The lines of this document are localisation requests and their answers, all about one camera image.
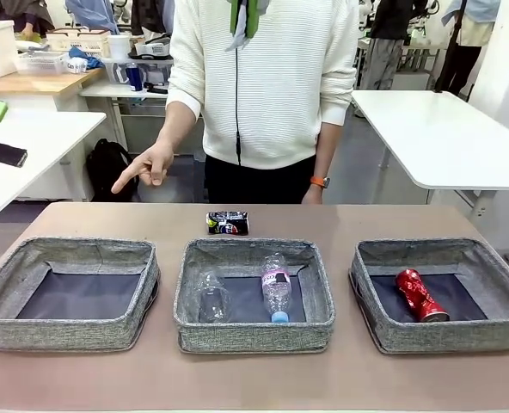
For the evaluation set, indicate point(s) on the person's right forearm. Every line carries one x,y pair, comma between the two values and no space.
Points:
179,125

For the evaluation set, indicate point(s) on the small black device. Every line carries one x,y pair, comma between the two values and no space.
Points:
156,89

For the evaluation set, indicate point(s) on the background person in dark top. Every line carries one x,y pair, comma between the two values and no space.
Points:
388,26

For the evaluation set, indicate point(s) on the person's right hand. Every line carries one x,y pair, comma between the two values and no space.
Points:
155,161

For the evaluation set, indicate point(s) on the clear storage bin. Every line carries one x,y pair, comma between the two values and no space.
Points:
155,69

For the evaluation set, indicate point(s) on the crushed red can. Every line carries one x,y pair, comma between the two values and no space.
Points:
420,294

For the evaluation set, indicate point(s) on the blue cloth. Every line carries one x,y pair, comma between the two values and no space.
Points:
89,60

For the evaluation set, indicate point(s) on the black backpack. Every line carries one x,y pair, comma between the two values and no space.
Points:
108,172

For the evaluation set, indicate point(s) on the clear plastic cup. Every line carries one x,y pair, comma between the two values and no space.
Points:
213,301

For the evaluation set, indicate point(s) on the hanging light blue shirt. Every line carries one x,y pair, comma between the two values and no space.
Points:
95,13

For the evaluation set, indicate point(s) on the white desk with lower shelf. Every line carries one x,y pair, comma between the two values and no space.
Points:
108,90

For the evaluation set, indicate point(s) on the background person in beige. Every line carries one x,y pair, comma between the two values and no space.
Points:
465,26

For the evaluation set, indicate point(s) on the person's left forearm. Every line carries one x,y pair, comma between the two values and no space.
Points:
328,148

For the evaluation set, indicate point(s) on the crushed black can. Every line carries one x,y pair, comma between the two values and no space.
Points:
228,223

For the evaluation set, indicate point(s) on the grey fabric basket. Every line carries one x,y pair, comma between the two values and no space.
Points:
443,335
65,333
254,333

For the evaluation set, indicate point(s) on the clear plastic basket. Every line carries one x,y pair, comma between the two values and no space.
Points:
39,62

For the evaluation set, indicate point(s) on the person in white sweater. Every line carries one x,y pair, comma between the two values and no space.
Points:
271,107

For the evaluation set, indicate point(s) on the dark blue water bottle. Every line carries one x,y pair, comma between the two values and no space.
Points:
134,79

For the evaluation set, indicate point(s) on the wooden desk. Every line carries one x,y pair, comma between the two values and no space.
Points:
31,84

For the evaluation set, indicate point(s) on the person's left hand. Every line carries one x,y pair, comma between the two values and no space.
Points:
312,196

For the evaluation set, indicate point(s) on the hanging dark jacket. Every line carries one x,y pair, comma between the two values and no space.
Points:
151,13

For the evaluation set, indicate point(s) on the orange wrist watch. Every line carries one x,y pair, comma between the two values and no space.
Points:
320,181

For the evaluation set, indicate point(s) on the green and grey cloth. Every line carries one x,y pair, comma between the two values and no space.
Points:
248,21

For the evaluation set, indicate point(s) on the white and black case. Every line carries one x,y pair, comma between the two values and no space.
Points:
153,48

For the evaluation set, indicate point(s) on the white cylindrical container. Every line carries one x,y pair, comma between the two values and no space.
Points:
119,46

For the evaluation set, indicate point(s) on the clear bottle with pink label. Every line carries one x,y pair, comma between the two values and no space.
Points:
276,292

